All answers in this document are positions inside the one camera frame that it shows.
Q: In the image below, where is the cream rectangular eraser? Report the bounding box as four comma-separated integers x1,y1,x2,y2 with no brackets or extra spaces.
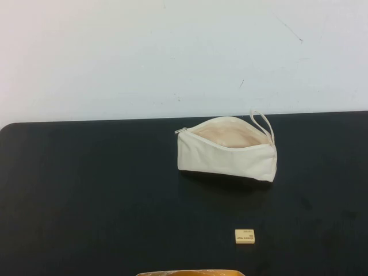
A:
234,228,255,246

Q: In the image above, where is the cream fabric pencil case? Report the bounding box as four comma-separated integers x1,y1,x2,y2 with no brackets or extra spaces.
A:
174,110,278,184

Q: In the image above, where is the orange yellow curved object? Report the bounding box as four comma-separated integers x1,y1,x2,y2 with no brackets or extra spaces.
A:
135,269,243,276

